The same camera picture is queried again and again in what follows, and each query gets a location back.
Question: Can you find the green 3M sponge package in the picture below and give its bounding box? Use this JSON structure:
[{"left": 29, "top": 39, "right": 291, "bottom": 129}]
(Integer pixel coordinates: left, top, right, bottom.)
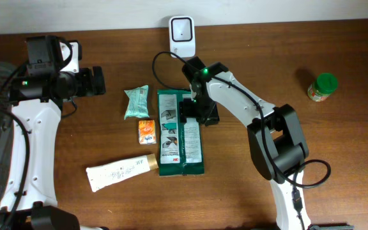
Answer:
[{"left": 157, "top": 89, "right": 204, "bottom": 177}]

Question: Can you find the light green snack packet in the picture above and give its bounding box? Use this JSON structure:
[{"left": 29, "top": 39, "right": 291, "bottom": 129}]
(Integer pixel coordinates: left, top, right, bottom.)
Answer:
[{"left": 124, "top": 85, "right": 149, "bottom": 119}]

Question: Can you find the orange small box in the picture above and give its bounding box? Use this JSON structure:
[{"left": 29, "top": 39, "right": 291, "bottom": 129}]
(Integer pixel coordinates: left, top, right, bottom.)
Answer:
[{"left": 138, "top": 120, "right": 157, "bottom": 144}]

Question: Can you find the white tube with gold cap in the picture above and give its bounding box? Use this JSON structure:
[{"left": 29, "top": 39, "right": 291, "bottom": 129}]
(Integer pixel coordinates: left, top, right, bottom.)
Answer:
[{"left": 86, "top": 153, "right": 158, "bottom": 192}]

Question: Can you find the green lid glass jar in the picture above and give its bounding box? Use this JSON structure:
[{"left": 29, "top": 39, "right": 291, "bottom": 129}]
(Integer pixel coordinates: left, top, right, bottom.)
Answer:
[{"left": 307, "top": 73, "right": 339, "bottom": 102}]

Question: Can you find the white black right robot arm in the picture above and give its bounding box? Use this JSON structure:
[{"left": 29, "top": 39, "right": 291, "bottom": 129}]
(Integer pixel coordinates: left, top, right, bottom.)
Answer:
[{"left": 181, "top": 57, "right": 311, "bottom": 229}]

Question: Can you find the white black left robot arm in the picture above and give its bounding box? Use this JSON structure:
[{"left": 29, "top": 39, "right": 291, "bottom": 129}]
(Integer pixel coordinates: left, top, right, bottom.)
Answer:
[{"left": 0, "top": 35, "right": 106, "bottom": 229}]

